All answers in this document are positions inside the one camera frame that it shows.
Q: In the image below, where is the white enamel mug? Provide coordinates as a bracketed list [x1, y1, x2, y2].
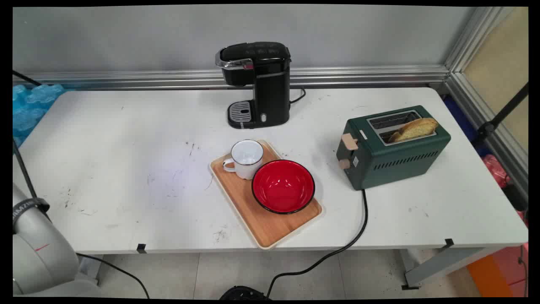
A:
[223, 140, 265, 181]

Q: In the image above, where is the red bowl with black rim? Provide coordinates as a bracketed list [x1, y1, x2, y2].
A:
[251, 159, 316, 215]

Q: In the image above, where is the black coffee machine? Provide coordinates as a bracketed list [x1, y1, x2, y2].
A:
[215, 41, 292, 130]

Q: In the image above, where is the wooden serving tray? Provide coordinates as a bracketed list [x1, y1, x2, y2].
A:
[210, 139, 323, 250]

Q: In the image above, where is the green two-slot toaster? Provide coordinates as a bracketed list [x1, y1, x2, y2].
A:
[336, 105, 451, 191]

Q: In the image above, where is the black round floor object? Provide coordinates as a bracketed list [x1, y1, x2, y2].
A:
[219, 285, 270, 300]

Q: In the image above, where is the toasted bread slice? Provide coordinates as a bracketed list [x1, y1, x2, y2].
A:
[388, 118, 440, 143]

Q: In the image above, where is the pink plastic bag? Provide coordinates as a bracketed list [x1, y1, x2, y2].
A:
[482, 154, 512, 189]

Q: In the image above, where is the black tripod pole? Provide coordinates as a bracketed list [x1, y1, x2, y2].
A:
[471, 83, 529, 149]

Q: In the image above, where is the blue bubble wrap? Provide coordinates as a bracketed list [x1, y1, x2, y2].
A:
[13, 84, 65, 147]

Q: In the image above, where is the orange floor box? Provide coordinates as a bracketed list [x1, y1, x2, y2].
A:
[466, 245, 529, 298]

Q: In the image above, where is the aluminium wall frame rail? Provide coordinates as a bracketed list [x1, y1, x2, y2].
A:
[13, 65, 450, 90]

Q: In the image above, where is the black toaster power cable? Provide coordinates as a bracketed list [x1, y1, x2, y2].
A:
[266, 189, 369, 298]

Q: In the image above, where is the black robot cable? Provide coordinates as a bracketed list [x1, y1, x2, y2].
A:
[76, 252, 151, 299]

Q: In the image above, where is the grey table leg frame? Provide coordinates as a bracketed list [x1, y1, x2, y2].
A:
[399, 247, 507, 290]

